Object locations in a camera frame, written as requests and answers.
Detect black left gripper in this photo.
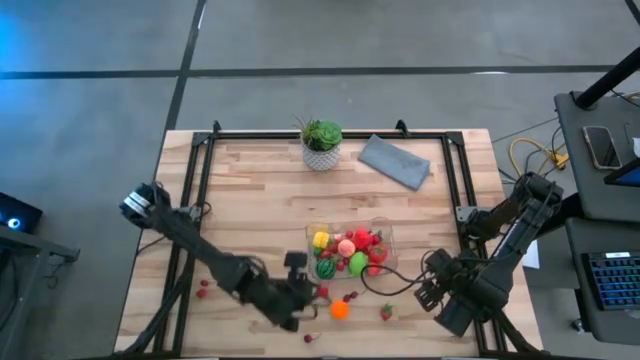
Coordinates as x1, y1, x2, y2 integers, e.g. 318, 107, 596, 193
263, 276, 322, 333

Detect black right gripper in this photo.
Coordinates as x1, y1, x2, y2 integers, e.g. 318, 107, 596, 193
413, 248, 477, 312

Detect green striped toy watermelon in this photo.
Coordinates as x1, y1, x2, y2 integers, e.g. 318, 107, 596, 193
315, 258, 337, 281

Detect light green toy fruit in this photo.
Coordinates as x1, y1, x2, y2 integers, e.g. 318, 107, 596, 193
348, 251, 370, 278

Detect clear plastic tupperware container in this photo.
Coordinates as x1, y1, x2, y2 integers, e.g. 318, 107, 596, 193
305, 218, 400, 282

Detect white paper sheet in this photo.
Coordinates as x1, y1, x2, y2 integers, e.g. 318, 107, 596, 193
519, 239, 541, 270

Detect grey folded cloth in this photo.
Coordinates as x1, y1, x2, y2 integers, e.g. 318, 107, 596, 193
357, 133, 432, 192

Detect succulent in white patterned pot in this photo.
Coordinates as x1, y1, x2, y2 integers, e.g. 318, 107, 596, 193
292, 115, 345, 172

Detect black desk base bar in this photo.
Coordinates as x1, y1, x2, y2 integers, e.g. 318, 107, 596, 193
539, 193, 584, 236

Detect grey desk with keyboard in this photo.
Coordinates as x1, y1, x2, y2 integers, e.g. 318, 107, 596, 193
564, 217, 640, 346

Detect backlit computer keyboard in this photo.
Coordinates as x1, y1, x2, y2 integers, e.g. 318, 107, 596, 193
581, 251, 640, 312

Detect grey desk with phone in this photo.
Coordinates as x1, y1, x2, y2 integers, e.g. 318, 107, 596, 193
553, 91, 640, 224

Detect smartphone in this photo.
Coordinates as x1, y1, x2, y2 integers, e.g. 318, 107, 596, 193
582, 125, 623, 171

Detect tablet with blue screen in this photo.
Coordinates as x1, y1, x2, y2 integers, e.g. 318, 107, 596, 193
603, 158, 640, 189

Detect black round pole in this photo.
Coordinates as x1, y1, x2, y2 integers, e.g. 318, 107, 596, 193
573, 47, 640, 110

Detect black device with blue light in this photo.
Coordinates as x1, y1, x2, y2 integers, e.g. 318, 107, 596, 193
0, 192, 44, 235

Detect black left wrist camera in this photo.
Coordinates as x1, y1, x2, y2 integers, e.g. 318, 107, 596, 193
283, 251, 310, 286

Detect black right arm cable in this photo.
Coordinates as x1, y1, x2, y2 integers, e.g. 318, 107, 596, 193
359, 248, 481, 297

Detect yellow cable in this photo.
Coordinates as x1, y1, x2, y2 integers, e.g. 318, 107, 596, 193
508, 137, 570, 177

